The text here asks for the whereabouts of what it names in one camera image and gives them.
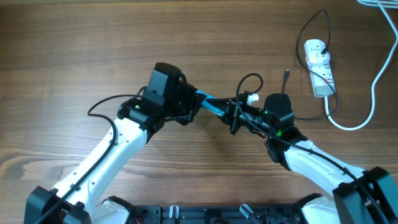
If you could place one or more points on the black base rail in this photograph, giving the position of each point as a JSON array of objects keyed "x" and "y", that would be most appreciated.
[{"x": 266, "y": 214}]

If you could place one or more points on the white power strip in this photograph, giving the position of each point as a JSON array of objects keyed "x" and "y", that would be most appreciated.
[{"x": 321, "y": 77}]

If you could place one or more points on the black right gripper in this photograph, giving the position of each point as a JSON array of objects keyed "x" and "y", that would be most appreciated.
[{"x": 235, "y": 116}]

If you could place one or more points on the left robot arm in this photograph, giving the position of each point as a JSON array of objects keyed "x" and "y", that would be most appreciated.
[{"x": 167, "y": 97}]

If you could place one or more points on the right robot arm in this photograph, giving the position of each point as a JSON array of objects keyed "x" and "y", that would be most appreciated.
[{"x": 358, "y": 195}]

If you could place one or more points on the white USB charger plug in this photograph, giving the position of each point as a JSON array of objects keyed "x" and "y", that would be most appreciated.
[{"x": 316, "y": 58}]

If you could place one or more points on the teal screen Samsung smartphone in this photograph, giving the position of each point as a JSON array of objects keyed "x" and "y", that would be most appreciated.
[{"x": 208, "y": 106}]

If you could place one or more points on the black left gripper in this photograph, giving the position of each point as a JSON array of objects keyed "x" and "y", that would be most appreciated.
[{"x": 189, "y": 104}]

